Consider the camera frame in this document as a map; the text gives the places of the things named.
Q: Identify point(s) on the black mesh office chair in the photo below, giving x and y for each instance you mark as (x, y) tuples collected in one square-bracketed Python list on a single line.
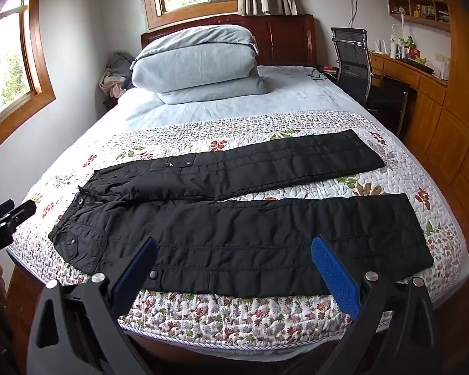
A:
[(349, 66)]

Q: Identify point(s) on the white desk lamp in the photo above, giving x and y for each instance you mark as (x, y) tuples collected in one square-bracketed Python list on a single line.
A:
[(393, 47)]

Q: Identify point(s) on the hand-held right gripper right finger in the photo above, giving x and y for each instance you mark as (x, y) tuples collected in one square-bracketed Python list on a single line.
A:
[(332, 273)]

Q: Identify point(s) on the wooden framed side window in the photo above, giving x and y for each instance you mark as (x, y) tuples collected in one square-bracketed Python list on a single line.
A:
[(39, 47)]

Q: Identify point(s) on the pile of clothes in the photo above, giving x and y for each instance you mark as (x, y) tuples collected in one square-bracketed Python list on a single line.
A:
[(115, 74)]

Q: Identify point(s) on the black pants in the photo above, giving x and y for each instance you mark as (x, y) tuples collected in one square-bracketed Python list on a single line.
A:
[(238, 250)]

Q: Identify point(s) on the red box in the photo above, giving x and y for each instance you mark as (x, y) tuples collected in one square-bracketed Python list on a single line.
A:
[(415, 54)]

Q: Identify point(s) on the light blue bed sheet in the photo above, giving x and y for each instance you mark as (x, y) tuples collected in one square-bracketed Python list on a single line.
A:
[(297, 93)]

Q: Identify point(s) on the wooden wall shelf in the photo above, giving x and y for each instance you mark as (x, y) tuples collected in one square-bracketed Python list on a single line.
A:
[(418, 15)]

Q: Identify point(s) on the white router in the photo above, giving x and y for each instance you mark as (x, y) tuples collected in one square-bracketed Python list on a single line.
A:
[(377, 47)]

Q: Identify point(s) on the wooden desk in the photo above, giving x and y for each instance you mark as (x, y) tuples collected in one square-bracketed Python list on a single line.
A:
[(430, 125)]

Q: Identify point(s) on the black keyboard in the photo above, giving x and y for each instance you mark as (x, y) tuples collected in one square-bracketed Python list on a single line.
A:
[(419, 65)]

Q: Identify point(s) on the floral quilted bedspread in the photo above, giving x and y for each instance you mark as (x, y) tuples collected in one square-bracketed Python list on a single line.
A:
[(219, 316)]

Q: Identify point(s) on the wooden wardrobe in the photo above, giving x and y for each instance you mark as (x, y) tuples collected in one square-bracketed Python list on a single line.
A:
[(467, 66)]

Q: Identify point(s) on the folded light blue duvet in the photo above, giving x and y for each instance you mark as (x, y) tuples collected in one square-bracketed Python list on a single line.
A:
[(187, 62)]

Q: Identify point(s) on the green toy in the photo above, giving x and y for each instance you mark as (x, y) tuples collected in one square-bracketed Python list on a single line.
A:
[(408, 41)]

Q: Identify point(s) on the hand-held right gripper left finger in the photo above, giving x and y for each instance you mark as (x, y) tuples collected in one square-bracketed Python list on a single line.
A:
[(135, 281)]

